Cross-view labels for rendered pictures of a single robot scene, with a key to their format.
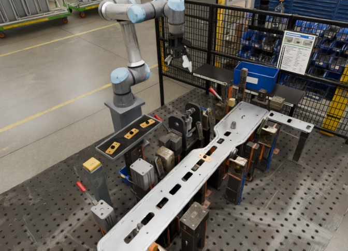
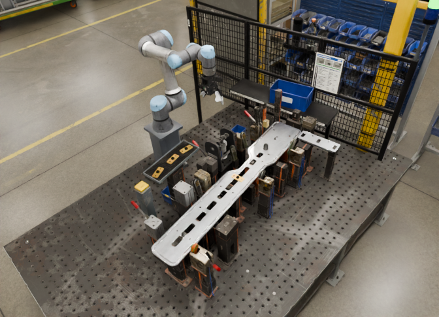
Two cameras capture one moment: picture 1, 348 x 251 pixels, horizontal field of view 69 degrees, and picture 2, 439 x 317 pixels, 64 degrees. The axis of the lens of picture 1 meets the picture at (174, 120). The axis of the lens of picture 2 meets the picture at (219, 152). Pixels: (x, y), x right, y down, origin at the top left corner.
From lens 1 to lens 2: 0.79 m
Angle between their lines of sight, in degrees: 5
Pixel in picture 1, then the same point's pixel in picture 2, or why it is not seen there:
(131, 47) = (168, 76)
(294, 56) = (326, 76)
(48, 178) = (95, 200)
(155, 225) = (196, 233)
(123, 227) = (170, 235)
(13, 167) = (44, 191)
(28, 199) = (80, 219)
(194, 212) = (227, 223)
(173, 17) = (205, 63)
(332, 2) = (380, 6)
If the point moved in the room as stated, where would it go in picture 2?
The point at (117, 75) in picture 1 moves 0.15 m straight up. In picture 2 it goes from (157, 103) to (153, 84)
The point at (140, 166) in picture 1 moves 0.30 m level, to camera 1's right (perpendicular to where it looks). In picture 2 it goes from (181, 187) to (232, 183)
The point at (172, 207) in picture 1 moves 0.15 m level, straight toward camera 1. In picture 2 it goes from (210, 219) to (211, 242)
